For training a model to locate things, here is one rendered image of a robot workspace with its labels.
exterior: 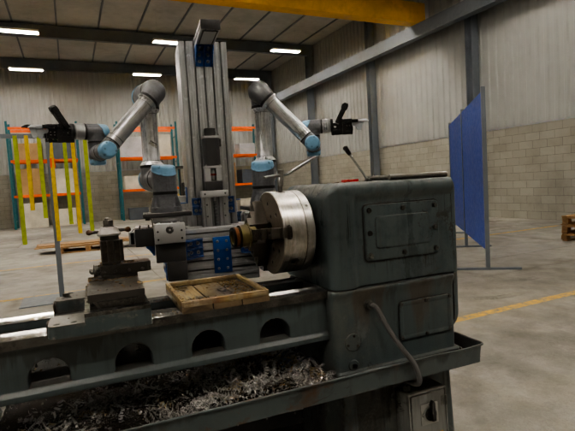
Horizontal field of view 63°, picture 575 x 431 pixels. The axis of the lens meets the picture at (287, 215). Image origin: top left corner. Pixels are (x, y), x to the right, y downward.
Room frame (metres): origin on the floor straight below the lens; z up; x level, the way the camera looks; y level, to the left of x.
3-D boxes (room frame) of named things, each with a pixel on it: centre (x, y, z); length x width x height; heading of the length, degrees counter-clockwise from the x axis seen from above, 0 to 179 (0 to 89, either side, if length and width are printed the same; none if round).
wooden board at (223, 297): (1.70, 0.28, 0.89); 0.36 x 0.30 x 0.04; 23
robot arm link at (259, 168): (2.43, 0.11, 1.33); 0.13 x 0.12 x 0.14; 175
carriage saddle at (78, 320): (1.55, 0.65, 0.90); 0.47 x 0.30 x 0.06; 23
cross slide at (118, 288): (1.58, 0.61, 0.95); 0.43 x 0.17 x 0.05; 23
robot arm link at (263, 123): (2.56, 0.10, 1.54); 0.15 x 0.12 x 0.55; 175
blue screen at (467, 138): (7.99, -3.05, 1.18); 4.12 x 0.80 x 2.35; 166
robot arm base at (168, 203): (2.28, 0.59, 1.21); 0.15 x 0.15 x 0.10
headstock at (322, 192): (1.98, -0.34, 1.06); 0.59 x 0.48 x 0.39; 113
